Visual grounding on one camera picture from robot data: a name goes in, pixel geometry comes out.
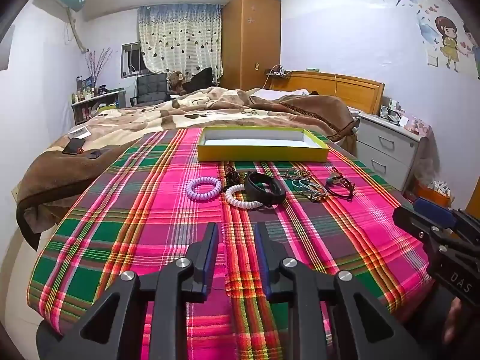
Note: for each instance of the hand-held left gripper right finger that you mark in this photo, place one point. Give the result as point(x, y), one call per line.
point(264, 258)

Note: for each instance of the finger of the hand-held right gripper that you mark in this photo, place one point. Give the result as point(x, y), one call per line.
point(408, 221)
point(435, 212)

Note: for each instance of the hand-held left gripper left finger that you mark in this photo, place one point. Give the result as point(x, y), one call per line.
point(210, 258)

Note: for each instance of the black wrist band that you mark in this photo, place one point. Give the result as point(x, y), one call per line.
point(258, 191)

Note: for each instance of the yellow cardboard box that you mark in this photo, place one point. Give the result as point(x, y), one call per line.
point(262, 153)

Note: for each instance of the person's right hand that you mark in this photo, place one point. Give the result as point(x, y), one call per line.
point(454, 322)

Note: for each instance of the orange box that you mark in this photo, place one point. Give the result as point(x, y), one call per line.
point(435, 195)

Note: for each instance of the grey nightstand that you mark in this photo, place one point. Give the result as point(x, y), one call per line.
point(386, 150)

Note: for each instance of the pink green plaid cloth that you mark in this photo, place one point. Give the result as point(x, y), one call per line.
point(150, 213)

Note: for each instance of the clutter on nightstand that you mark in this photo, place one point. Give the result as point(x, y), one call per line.
point(392, 112)

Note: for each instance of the wooden bed headboard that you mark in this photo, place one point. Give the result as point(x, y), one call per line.
point(348, 90)

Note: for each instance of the brown patterned blanket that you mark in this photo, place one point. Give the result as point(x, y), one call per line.
point(131, 120)

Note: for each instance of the white pillow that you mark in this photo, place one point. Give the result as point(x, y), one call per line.
point(277, 93)

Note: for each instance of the black phone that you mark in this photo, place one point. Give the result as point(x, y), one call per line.
point(73, 146)

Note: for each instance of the black clothing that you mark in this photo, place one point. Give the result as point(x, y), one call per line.
point(202, 80)

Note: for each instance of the brown teddy bear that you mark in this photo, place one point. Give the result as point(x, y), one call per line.
point(176, 82)

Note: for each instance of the white flat box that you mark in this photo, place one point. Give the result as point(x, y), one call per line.
point(79, 132)

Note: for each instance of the black chair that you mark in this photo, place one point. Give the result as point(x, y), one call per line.
point(152, 86)

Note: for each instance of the white desk with bottles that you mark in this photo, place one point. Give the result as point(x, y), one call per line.
point(97, 103)

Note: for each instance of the window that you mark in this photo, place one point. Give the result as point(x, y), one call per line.
point(131, 60)

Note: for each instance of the wooden wardrobe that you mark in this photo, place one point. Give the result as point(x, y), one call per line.
point(251, 45)

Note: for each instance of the heart print curtain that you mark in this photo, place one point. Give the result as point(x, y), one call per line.
point(176, 37)

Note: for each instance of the purple flower branches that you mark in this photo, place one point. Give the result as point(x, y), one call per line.
point(98, 63)

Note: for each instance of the white wrapped pipe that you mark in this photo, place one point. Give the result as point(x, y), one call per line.
point(75, 30)

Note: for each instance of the cartoon wall sticker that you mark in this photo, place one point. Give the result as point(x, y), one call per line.
point(446, 33)

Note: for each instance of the wall shelf with power strip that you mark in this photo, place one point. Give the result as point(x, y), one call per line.
point(277, 72)

